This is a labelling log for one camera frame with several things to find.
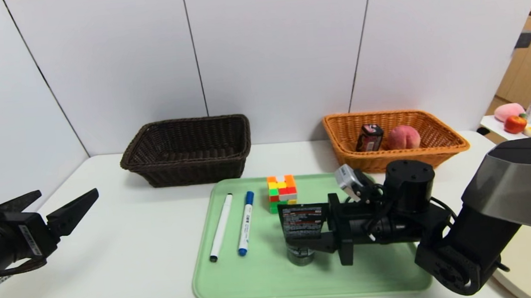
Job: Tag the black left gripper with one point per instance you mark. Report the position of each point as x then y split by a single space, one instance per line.
32 239

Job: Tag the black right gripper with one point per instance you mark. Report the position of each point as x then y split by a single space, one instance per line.
344 230

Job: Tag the black cosmetic tube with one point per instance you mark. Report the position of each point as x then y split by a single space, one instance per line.
301 223

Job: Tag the multicolour puzzle cube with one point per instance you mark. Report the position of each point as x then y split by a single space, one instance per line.
282 192

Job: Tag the white marker blue cap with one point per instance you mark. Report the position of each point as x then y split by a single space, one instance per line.
246 223

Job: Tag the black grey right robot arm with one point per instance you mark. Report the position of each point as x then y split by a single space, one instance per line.
486 236

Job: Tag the dark brown wicker basket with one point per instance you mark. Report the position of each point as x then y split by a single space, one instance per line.
187 168

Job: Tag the orange wicker basket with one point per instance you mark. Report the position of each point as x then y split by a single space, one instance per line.
434 156

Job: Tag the light green plastic tray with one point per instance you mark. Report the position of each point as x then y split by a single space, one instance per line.
256 280

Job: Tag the white marker black cap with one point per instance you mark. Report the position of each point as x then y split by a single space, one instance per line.
221 227

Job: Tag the white side table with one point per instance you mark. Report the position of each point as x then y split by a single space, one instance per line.
495 128

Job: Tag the red apple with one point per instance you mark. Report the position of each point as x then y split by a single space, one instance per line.
515 125

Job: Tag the pink plush peach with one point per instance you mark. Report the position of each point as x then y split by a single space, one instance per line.
508 112

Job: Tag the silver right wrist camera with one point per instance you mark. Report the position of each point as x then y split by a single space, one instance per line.
349 180

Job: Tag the dark grey wall box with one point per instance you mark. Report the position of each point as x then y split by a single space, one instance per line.
522 41

